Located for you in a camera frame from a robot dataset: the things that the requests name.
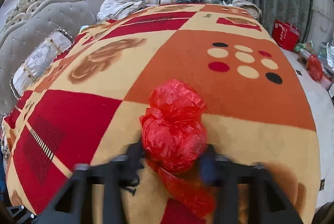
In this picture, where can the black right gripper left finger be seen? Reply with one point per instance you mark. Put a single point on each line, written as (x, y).
(74, 201)

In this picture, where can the red gift bag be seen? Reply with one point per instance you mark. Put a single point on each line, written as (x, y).
(285, 35)

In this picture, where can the white bolster pillow near headboard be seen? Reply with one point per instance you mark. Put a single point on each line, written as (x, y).
(34, 66)

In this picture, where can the red plastic bag on floor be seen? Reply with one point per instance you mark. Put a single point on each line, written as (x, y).
(314, 68)

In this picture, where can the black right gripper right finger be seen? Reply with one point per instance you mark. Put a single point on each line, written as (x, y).
(267, 202)

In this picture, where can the grey tufted headboard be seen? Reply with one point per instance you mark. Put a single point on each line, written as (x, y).
(18, 41)

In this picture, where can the red plastic bag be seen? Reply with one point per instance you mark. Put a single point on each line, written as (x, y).
(314, 68)
(174, 138)

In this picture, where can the red orange patterned blanket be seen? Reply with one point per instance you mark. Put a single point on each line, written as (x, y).
(180, 77)

